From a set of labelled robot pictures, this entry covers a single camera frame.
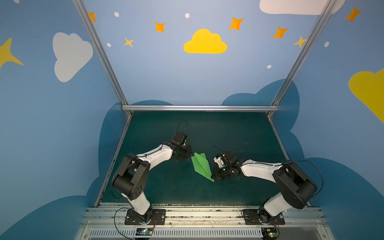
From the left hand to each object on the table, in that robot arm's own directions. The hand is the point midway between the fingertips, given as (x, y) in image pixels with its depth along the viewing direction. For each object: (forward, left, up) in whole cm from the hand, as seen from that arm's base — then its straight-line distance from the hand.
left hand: (193, 154), depth 91 cm
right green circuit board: (-39, -38, -7) cm, 55 cm away
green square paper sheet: (-5, -5, -6) cm, 9 cm away
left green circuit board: (-39, +23, -7) cm, 46 cm away
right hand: (-11, -11, -6) cm, 17 cm away
